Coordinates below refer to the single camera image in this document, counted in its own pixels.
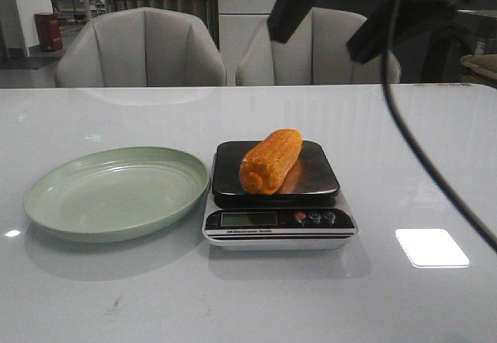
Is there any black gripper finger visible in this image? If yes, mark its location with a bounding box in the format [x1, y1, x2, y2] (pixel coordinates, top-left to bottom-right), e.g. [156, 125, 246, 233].
[267, 0, 316, 43]
[346, 0, 458, 64]

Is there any beige cushion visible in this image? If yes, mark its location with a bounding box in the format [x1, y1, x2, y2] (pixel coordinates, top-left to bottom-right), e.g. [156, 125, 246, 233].
[460, 54, 497, 88]

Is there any orange corn cob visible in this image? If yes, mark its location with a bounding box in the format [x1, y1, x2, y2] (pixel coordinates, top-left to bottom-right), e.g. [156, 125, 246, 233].
[239, 129, 303, 195]

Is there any black silver kitchen scale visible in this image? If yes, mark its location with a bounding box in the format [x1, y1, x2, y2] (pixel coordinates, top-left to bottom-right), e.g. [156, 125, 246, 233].
[202, 140, 359, 251]

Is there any grey upholstered chair right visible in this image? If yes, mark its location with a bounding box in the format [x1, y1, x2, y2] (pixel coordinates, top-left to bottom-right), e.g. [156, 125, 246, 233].
[236, 8, 381, 86]

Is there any white cabinet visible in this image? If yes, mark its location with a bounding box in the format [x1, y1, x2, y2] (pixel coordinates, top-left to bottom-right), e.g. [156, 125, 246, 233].
[217, 0, 276, 86]

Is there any grey upholstered chair left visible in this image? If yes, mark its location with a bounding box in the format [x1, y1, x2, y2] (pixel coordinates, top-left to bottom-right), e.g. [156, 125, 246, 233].
[54, 7, 227, 88]

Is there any light green plate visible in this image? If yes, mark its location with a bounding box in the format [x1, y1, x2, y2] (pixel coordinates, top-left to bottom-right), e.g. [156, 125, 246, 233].
[23, 147, 210, 243]

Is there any dark appliance at right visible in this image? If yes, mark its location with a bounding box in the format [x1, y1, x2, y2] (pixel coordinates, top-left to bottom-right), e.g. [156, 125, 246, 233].
[420, 9, 496, 83]

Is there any dark grey counter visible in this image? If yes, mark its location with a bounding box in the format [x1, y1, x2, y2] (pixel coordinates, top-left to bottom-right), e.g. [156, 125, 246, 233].
[315, 0, 496, 83]

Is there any black right cable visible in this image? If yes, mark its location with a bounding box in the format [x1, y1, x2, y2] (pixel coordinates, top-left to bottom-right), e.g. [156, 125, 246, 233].
[382, 0, 497, 253]

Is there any red bin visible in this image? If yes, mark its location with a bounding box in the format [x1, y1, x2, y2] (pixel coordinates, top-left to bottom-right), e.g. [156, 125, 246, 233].
[34, 12, 63, 52]

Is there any grey upholstered chair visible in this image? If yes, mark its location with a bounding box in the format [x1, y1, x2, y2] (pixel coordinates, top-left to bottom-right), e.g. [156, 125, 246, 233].
[236, 8, 381, 86]
[54, 7, 227, 88]

